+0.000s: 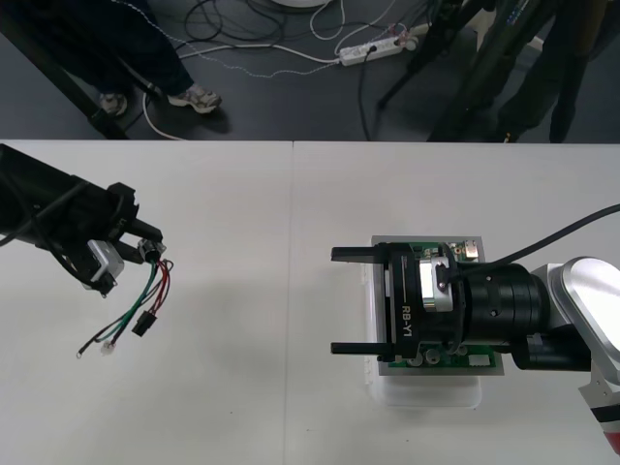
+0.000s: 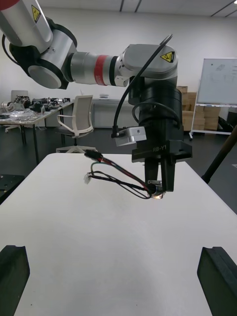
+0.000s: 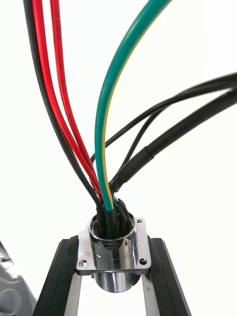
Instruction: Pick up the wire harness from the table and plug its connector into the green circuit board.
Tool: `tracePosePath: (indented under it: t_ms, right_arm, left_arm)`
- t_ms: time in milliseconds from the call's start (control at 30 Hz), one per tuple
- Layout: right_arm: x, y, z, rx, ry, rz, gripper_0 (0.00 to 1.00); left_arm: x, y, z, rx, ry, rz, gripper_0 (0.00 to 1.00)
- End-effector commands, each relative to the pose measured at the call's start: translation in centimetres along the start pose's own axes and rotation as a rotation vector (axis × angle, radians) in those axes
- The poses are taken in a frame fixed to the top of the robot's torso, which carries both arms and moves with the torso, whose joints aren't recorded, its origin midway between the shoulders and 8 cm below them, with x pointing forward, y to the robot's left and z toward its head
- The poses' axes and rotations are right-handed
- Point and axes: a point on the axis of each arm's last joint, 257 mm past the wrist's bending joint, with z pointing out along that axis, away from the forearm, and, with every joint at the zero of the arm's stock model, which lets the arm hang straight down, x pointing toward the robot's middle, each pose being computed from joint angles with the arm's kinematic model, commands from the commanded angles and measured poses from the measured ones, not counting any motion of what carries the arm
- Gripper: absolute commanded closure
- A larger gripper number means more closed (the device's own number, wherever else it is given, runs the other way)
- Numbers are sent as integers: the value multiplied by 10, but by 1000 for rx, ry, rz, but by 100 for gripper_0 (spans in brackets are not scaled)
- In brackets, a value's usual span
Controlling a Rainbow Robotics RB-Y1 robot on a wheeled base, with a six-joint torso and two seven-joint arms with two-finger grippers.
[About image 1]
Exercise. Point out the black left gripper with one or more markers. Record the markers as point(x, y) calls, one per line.
point(123, 203)

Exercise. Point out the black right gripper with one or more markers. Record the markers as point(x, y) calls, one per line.
point(404, 300)

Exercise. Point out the milky plastic box with lid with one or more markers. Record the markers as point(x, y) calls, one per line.
point(426, 394)

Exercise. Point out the white power strip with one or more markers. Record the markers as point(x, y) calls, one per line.
point(368, 51)

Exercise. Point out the dark green tripod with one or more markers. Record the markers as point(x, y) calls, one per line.
point(489, 63)

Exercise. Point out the white round base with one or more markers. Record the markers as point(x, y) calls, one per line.
point(300, 2)

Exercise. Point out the black tripod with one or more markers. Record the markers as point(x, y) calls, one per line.
point(443, 24)

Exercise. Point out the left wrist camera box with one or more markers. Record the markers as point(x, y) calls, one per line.
point(104, 261)

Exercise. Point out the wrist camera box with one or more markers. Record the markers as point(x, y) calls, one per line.
point(431, 286)
point(104, 261)

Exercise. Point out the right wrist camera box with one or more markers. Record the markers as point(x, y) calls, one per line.
point(431, 286)

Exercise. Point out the black desk frame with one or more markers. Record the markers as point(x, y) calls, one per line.
point(109, 127)

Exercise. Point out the green circuit board grey frame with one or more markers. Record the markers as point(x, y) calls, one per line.
point(471, 250)

